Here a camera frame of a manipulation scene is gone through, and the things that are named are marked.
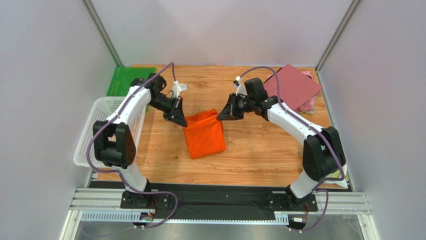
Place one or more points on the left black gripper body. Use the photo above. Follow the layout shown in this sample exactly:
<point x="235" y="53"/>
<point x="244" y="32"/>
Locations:
<point x="164" y="104"/>

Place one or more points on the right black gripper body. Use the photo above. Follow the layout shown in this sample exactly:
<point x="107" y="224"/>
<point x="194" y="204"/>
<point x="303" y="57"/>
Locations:
<point x="233" y="108"/>

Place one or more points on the orange t shirt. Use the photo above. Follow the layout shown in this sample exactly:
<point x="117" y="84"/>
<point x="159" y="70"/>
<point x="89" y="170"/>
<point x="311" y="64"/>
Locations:
<point x="204" y="134"/>

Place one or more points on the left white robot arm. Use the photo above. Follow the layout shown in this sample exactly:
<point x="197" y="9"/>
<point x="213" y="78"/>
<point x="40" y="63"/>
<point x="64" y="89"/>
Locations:
<point x="113" y="141"/>

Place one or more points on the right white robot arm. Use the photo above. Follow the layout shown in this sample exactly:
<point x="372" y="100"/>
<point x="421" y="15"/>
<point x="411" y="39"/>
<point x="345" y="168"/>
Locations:
<point x="323" y="158"/>

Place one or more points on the folded maroon t shirt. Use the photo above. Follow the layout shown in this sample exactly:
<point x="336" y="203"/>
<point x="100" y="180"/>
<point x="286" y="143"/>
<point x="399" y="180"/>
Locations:
<point x="294" y="86"/>

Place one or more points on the green cutting mat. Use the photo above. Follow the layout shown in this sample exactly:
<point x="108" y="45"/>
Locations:
<point x="122" y="78"/>

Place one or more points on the green picture book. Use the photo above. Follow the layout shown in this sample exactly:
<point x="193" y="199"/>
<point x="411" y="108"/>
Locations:
<point x="337" y="175"/>

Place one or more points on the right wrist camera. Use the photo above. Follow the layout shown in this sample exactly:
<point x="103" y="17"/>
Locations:
<point x="239" y="86"/>

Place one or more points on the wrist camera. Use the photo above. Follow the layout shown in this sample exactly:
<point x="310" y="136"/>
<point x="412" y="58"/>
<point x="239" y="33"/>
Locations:
<point x="239" y="86"/>
<point x="177" y="88"/>

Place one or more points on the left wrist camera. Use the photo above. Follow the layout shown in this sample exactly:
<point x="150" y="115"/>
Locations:
<point x="177" y="88"/>

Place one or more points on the aluminium frame rail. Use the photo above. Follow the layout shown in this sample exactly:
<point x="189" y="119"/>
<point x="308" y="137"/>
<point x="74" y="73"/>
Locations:
<point x="94" y="214"/>

